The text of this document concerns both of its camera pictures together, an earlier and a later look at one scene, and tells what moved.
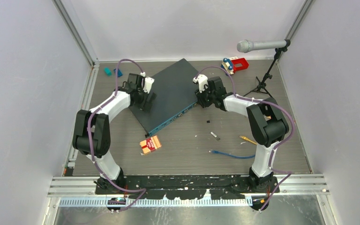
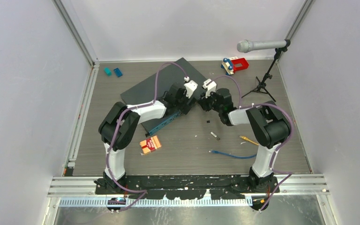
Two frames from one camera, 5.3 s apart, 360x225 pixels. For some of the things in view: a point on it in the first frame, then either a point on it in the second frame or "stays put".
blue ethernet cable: (238, 156) stays put
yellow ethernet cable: (248, 139) stays put
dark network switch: (176, 89) stays put
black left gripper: (146, 106) → (185, 107)
